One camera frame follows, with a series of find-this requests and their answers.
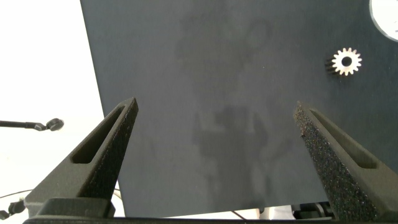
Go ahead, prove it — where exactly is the round white plate with pins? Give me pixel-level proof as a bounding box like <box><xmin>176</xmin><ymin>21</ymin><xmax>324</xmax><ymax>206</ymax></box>
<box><xmin>369</xmin><ymin>0</ymin><xmax>398</xmax><ymax>43</ymax></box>

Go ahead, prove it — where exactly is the black rod with knob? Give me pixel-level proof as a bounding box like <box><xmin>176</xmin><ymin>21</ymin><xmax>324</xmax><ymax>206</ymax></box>
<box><xmin>0</xmin><ymin>118</ymin><xmax>65</xmax><ymax>132</ymax></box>

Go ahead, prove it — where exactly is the small black clamp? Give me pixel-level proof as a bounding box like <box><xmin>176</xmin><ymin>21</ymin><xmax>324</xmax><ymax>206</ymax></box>
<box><xmin>0</xmin><ymin>199</ymin><xmax>26</xmax><ymax>220</ymax></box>

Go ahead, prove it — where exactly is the small steel gear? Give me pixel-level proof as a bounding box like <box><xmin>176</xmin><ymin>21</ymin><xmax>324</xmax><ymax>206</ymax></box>
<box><xmin>325</xmin><ymin>47</ymin><xmax>363</xmax><ymax>77</ymax></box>

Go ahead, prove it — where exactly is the dark mat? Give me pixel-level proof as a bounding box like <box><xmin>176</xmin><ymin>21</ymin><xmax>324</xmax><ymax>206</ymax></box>
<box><xmin>80</xmin><ymin>0</ymin><xmax>398</xmax><ymax>218</ymax></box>

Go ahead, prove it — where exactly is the thin black cable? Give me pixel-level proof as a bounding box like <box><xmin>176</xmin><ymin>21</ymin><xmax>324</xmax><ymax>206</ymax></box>
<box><xmin>0</xmin><ymin>188</ymin><xmax>34</xmax><ymax>200</ymax></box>

